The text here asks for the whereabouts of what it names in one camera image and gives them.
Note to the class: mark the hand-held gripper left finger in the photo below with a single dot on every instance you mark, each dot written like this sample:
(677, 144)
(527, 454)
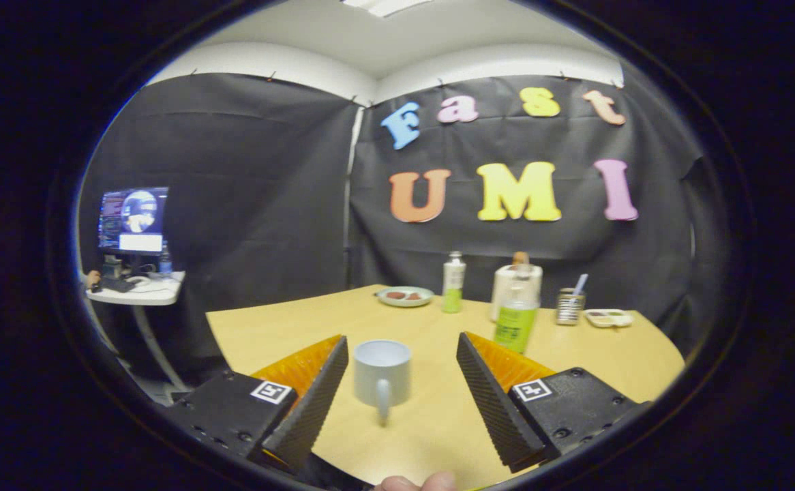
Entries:
(316, 409)

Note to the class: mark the white divided snack dish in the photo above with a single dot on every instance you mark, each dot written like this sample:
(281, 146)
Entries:
(609, 322)

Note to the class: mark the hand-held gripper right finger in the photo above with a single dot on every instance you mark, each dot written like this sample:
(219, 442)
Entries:
(496, 409)

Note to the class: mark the ceiling light panel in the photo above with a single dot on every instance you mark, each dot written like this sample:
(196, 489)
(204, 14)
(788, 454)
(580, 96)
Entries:
(387, 5)

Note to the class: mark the white straw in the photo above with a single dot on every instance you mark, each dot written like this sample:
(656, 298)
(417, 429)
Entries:
(580, 285)

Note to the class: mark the white cup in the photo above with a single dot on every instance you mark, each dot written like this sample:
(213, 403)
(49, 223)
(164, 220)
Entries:
(382, 375)

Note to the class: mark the white toaster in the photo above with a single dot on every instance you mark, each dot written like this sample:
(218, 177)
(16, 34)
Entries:
(503, 286)

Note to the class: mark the black backdrop cloth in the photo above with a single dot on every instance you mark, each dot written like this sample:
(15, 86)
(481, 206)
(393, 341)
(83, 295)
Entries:
(254, 191)

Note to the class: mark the small blue bottle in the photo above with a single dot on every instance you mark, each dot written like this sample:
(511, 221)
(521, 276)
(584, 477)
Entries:
(165, 262)

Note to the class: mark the computer monitor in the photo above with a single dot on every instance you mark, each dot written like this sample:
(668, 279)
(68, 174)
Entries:
(131, 218)

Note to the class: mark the toast slice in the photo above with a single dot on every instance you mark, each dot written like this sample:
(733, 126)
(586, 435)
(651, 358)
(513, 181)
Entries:
(520, 258)

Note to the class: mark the pale green plate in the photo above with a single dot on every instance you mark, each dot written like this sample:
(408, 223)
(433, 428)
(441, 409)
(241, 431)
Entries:
(404, 303)

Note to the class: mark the black keyboard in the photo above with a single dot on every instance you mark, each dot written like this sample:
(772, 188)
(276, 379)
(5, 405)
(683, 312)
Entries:
(119, 284)

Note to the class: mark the wooden table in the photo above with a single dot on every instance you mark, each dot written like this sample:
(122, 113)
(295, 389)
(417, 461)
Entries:
(288, 327)

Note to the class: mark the green label juice bottle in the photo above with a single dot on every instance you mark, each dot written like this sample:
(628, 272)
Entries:
(515, 327)

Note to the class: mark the capped green label bottle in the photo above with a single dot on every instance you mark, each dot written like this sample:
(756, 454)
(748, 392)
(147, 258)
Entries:
(453, 286)

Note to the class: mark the white side desk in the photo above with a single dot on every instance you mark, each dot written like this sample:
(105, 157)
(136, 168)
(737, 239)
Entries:
(159, 293)

